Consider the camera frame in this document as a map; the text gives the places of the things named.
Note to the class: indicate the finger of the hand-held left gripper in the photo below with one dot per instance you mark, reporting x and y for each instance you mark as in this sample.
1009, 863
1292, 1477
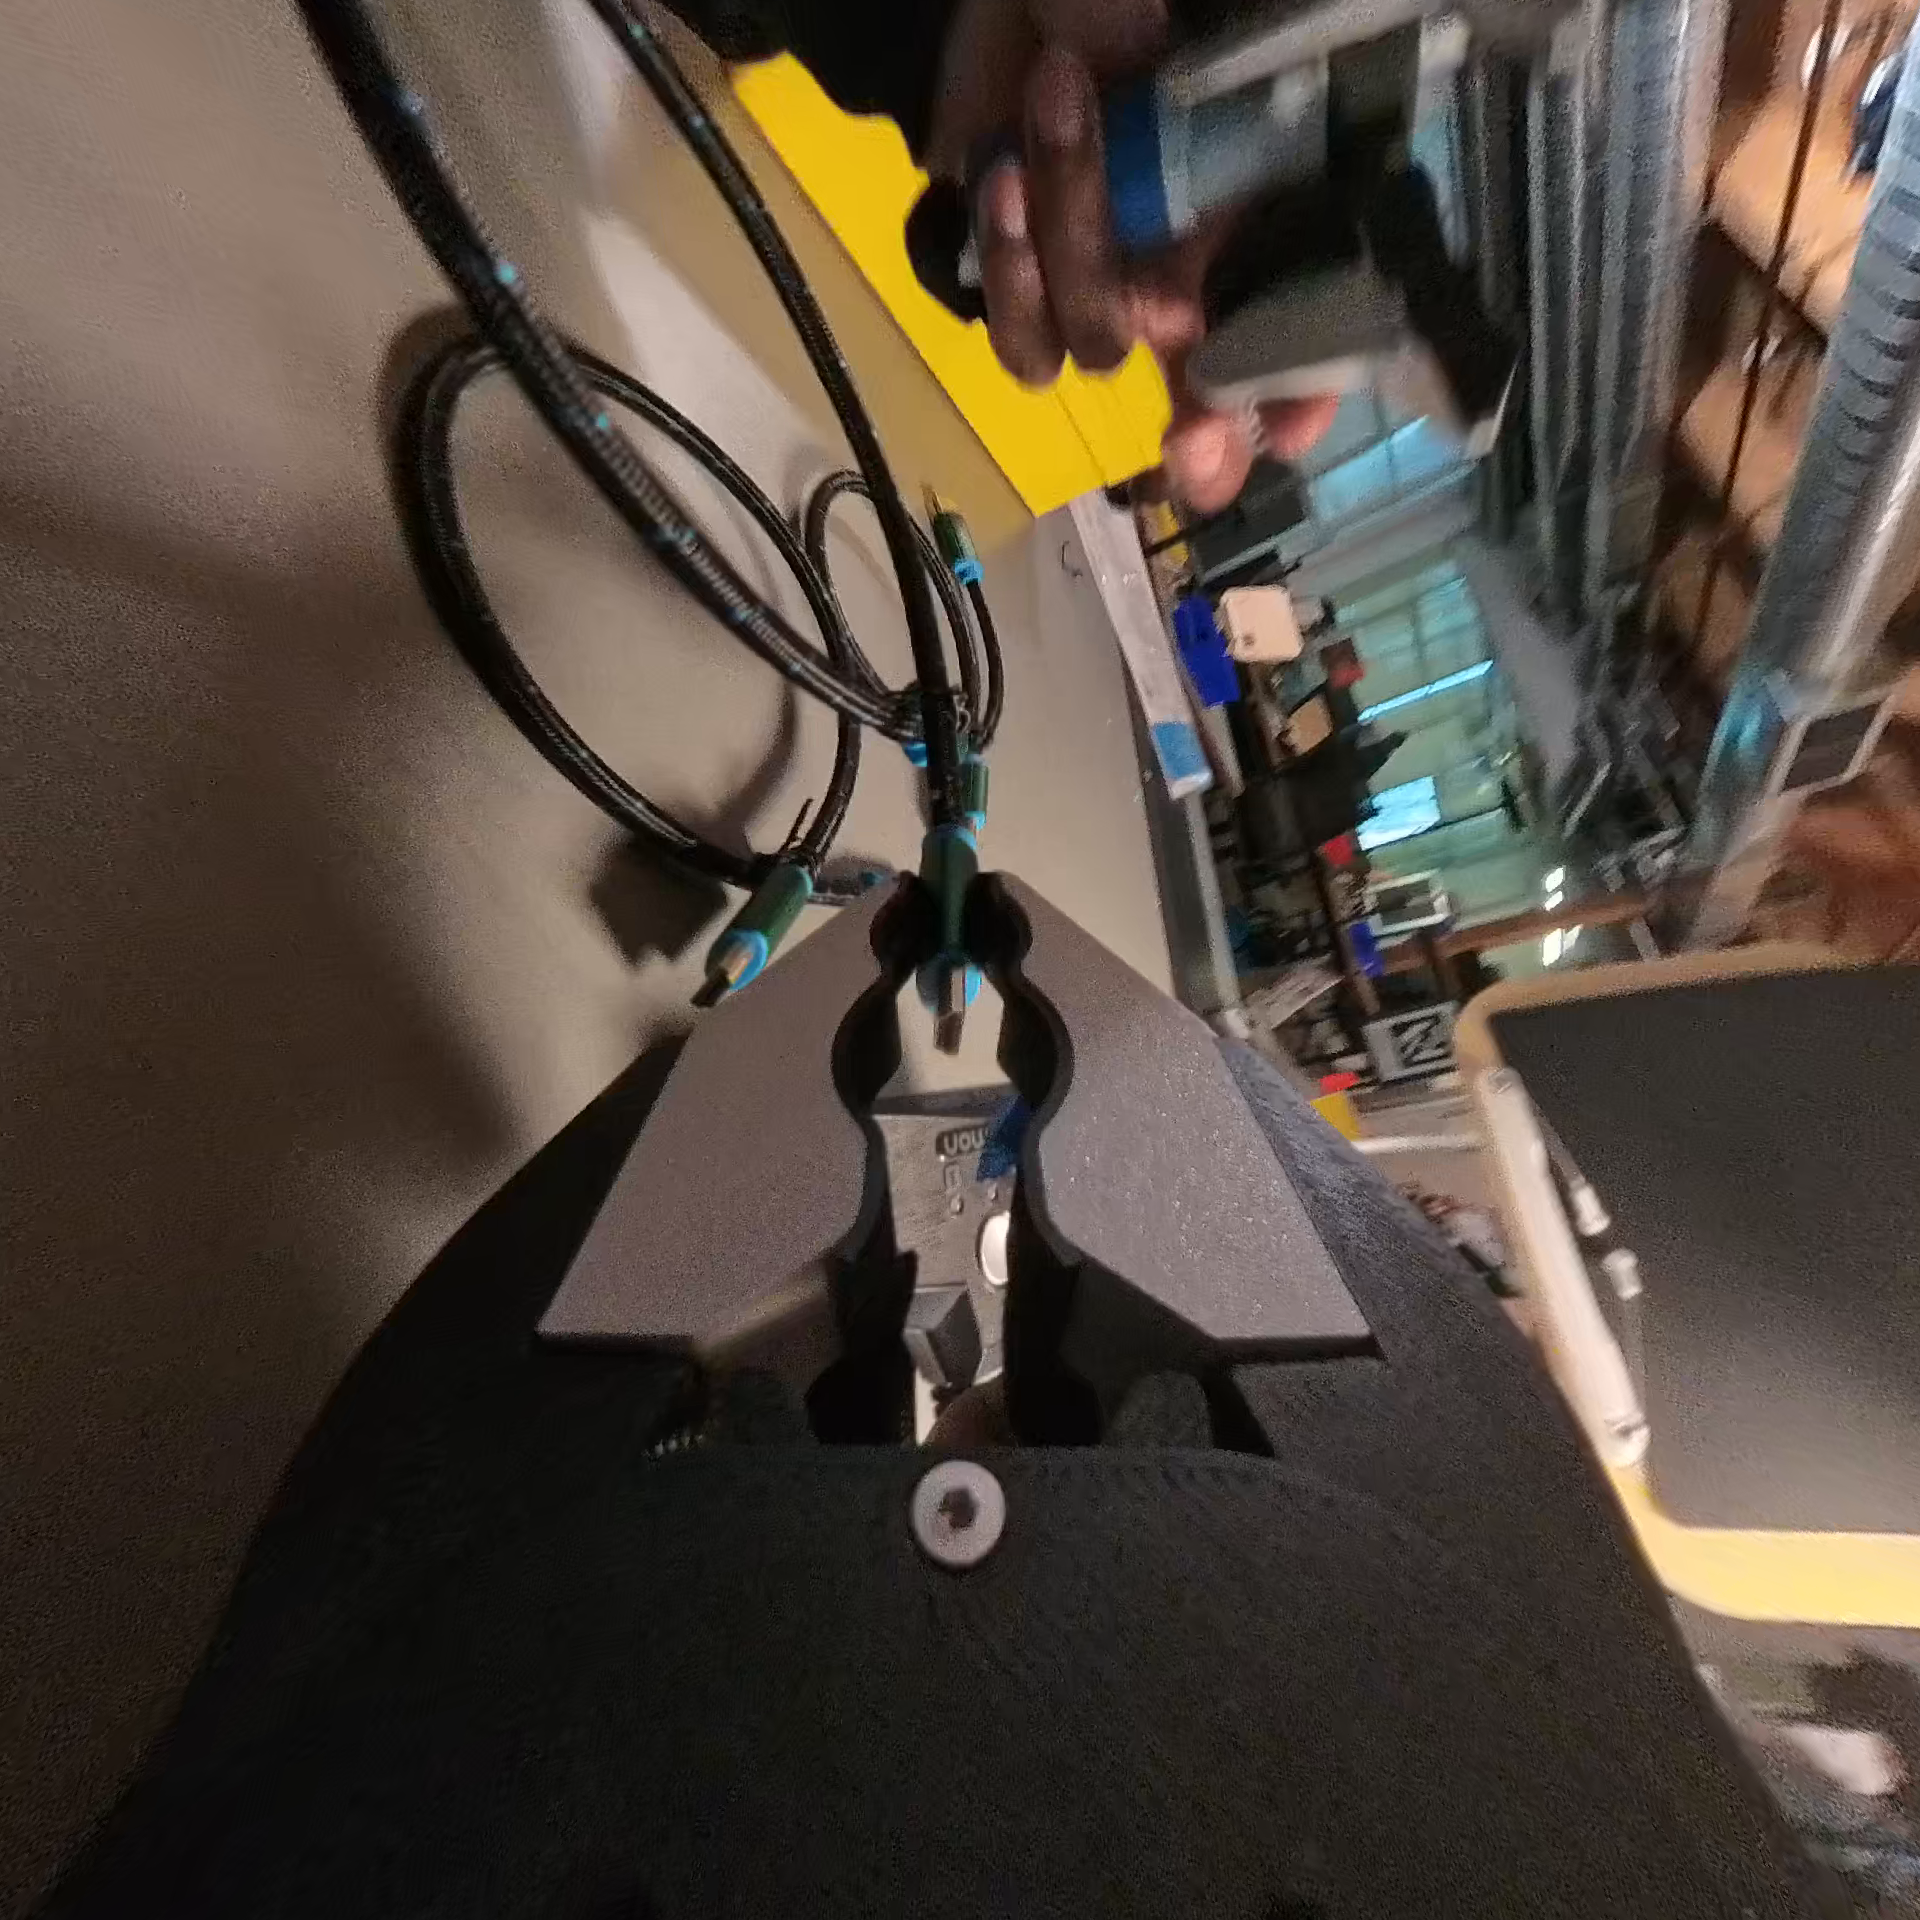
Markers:
1305, 331

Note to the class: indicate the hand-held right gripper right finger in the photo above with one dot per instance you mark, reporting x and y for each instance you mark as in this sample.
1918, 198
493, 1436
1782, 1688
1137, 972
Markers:
1200, 1201

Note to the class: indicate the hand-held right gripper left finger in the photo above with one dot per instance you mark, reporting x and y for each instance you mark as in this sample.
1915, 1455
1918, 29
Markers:
705, 1184

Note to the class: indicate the black hdmi switch box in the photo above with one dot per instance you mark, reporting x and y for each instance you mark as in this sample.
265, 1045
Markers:
939, 1201

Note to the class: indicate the yellow bin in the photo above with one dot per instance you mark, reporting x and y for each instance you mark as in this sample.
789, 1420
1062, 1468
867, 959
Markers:
901, 195

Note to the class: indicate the person's left hand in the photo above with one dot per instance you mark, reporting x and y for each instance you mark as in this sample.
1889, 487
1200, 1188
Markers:
1049, 195

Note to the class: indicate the person's right hand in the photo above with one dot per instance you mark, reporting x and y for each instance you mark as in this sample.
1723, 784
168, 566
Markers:
967, 1417

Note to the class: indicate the beige chair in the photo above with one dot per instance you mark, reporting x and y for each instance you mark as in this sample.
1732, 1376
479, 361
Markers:
1257, 622

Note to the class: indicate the small blue bin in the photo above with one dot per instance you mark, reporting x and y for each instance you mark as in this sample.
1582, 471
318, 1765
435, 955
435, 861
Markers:
1205, 652

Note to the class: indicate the printed paper sheets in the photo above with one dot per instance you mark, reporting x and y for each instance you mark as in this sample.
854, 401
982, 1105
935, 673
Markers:
1161, 676

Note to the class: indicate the dark curved panel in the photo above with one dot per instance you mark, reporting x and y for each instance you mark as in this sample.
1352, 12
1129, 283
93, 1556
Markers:
1771, 1245

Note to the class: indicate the round metal air duct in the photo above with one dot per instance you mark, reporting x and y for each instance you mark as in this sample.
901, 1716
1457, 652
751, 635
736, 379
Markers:
1830, 524

